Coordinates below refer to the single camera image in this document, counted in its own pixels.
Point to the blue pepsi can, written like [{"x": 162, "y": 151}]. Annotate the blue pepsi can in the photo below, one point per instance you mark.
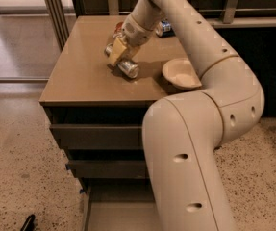
[{"x": 164, "y": 29}]

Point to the grey drawer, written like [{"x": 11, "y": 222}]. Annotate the grey drawer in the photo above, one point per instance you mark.
[
  {"x": 120, "y": 206},
  {"x": 97, "y": 136},
  {"x": 108, "y": 169}
]

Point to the silver redbull can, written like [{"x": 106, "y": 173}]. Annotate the silver redbull can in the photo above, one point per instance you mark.
[{"x": 128, "y": 67}]

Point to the wooden counter with brackets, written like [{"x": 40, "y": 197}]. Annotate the wooden counter with brackets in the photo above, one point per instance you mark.
[{"x": 240, "y": 2}]

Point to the grey drawer cabinet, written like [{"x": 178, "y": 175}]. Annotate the grey drawer cabinet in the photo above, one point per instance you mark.
[{"x": 83, "y": 89}]

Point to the grey bottom drawer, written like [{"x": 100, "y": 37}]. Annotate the grey bottom drawer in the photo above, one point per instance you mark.
[{"x": 120, "y": 206}]

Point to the grey top drawer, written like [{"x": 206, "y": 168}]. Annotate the grey top drawer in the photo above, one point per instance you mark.
[{"x": 97, "y": 136}]

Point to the white paper bowl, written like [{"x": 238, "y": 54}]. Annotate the white paper bowl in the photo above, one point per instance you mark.
[{"x": 181, "y": 74}]

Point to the metal frame post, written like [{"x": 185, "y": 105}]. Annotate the metal frame post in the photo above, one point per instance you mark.
[{"x": 55, "y": 10}]

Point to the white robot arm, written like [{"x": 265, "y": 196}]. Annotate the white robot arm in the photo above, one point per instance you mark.
[{"x": 180, "y": 132}]

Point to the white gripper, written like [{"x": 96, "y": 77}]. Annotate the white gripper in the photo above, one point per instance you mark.
[{"x": 137, "y": 34}]

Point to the orange soda can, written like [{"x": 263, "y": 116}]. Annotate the orange soda can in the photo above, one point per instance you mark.
[{"x": 118, "y": 31}]

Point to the grey middle drawer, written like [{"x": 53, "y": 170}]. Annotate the grey middle drawer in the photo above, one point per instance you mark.
[{"x": 108, "y": 169}]

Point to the black object on floor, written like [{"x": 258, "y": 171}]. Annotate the black object on floor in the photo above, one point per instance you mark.
[{"x": 29, "y": 223}]

